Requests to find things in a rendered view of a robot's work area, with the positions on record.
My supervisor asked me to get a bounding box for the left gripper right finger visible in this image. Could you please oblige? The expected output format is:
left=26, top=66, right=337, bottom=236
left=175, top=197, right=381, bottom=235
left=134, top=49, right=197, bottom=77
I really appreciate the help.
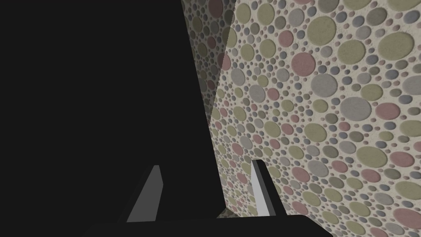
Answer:
left=250, top=159, right=288, bottom=217

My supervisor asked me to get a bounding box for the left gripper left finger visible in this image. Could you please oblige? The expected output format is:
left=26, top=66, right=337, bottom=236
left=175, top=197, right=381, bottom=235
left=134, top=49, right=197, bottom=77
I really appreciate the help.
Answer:
left=118, top=165, right=164, bottom=223

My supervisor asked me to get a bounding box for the black cabinet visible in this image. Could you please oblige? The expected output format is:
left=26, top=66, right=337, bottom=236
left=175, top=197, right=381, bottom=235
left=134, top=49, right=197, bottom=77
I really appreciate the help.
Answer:
left=0, top=0, right=227, bottom=237

